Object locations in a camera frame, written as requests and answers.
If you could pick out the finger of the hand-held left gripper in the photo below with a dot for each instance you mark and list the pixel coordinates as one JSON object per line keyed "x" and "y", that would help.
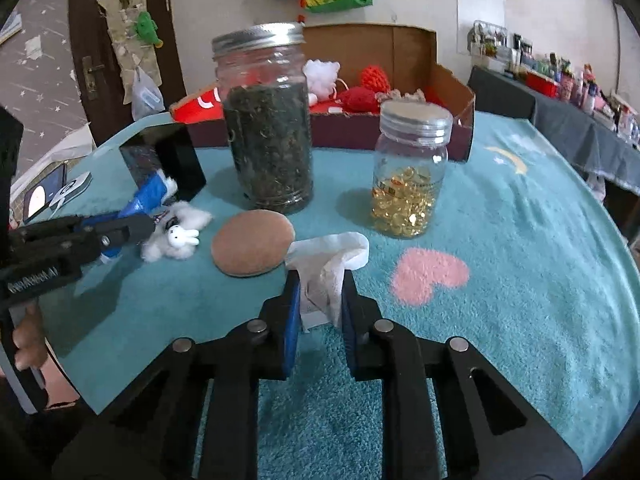
{"x": 125, "y": 235}
{"x": 95, "y": 223}

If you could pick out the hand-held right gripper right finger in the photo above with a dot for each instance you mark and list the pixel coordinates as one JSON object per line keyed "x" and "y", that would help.
{"x": 350, "y": 320}

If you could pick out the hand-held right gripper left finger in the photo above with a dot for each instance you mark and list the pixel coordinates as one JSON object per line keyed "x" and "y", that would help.
{"x": 292, "y": 320}

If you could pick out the white towel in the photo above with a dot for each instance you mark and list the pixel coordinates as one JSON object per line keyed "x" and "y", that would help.
{"x": 325, "y": 270}

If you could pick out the large red knitted ball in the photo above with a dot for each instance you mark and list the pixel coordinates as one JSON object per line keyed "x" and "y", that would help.
{"x": 357, "y": 100}

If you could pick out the cardboard box red lining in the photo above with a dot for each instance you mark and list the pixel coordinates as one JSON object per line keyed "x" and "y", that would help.
{"x": 400, "y": 50}

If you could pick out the person's left hand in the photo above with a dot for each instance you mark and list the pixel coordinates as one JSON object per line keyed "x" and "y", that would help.
{"x": 27, "y": 345}

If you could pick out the white round-dial device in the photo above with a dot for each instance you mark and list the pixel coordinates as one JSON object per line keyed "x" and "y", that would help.
{"x": 40, "y": 200}

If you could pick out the white fluffy bunny plush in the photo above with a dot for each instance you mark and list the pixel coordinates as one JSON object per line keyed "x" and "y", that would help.
{"x": 190, "y": 217}

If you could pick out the round brown cork pad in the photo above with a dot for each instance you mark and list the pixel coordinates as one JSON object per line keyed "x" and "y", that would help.
{"x": 252, "y": 245}

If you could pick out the colourful patterned tin box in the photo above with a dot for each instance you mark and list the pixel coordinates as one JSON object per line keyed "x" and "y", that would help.
{"x": 180, "y": 160}

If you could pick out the clear plastic bag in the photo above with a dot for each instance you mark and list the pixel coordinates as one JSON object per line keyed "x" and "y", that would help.
{"x": 146, "y": 97}

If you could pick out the small jar golden capsules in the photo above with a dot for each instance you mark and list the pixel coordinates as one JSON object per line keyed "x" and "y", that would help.
{"x": 407, "y": 190}

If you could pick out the large tea leaf jar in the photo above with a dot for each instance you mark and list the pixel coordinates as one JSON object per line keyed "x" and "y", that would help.
{"x": 270, "y": 150}

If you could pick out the beige hanging organizer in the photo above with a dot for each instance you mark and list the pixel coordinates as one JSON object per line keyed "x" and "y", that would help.
{"x": 122, "y": 35}

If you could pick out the green plush toy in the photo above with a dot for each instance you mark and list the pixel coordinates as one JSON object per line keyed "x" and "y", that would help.
{"x": 147, "y": 27}

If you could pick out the brown wooden door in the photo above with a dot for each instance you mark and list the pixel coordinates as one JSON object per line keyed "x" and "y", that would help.
{"x": 85, "y": 20}

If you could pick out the small red yarn ball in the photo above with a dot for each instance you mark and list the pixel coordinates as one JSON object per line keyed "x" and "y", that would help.
{"x": 376, "y": 77}

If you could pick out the white mesh bath pouf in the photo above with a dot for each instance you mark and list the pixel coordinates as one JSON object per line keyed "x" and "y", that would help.
{"x": 322, "y": 77}

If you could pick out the table with grey-blue cloth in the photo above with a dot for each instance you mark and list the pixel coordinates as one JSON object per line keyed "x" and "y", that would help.
{"x": 565, "y": 120}

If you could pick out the row of cosmetic bottles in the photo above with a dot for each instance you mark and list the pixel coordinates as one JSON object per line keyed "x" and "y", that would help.
{"x": 555, "y": 75}

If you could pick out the wall mirror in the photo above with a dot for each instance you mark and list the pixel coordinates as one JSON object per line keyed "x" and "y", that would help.
{"x": 480, "y": 5}

